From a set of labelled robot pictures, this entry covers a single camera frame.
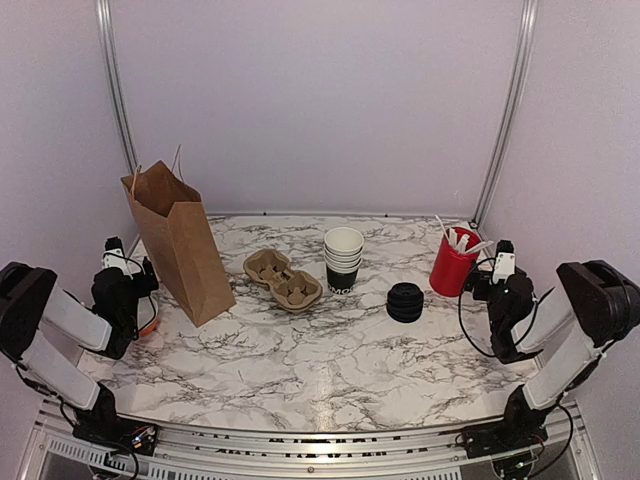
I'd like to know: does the white wrapped straw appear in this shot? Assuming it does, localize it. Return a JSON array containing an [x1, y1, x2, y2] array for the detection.
[[434, 214, 450, 244]]

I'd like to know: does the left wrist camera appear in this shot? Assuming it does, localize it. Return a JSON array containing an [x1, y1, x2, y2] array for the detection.
[[101, 236, 132, 276]]

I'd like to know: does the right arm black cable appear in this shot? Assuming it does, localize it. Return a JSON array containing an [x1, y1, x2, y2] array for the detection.
[[458, 257, 501, 357]]

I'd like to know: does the stack of paper cups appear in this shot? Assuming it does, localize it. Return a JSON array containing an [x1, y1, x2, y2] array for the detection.
[[323, 226, 364, 295]]

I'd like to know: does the brown paper bag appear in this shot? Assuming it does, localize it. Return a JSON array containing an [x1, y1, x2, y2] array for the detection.
[[121, 160, 236, 327]]

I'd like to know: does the orange white bowl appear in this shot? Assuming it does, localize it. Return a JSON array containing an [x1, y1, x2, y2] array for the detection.
[[137, 295, 158, 337]]

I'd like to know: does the cardboard cup carrier tray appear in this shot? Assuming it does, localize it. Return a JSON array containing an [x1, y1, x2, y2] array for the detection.
[[243, 249, 323, 313]]

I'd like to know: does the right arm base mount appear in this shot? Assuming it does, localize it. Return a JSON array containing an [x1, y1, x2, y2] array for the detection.
[[455, 420, 548, 459]]

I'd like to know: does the stack of black lids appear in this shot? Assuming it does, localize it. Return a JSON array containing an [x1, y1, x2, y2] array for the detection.
[[386, 282, 424, 323]]

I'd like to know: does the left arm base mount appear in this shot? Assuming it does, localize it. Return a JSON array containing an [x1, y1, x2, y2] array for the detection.
[[72, 418, 160, 456]]

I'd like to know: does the aluminium front rail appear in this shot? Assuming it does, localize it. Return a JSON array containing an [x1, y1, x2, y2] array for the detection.
[[17, 400, 603, 479]]

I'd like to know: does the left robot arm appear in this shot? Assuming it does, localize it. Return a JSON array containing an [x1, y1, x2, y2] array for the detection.
[[1, 252, 159, 445]]

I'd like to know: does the aluminium frame post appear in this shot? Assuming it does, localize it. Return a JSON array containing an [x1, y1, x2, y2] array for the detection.
[[96, 0, 139, 175], [472, 0, 539, 228]]

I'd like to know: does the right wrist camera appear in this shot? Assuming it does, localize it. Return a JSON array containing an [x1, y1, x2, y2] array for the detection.
[[492, 240, 516, 285]]

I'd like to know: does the red cylindrical holder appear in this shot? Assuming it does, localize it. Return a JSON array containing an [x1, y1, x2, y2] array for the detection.
[[429, 235, 480, 297]]

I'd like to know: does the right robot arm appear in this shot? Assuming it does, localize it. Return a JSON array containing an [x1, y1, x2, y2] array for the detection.
[[463, 254, 639, 448]]

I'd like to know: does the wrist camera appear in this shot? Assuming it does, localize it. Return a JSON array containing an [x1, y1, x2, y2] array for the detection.
[[492, 240, 516, 285], [101, 236, 132, 276]]

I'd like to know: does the left aluminium frame post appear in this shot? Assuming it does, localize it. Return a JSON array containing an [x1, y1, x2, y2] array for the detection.
[[96, 0, 139, 175]]

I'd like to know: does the right aluminium frame post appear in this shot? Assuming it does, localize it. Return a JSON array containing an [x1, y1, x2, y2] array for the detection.
[[472, 0, 539, 228]]

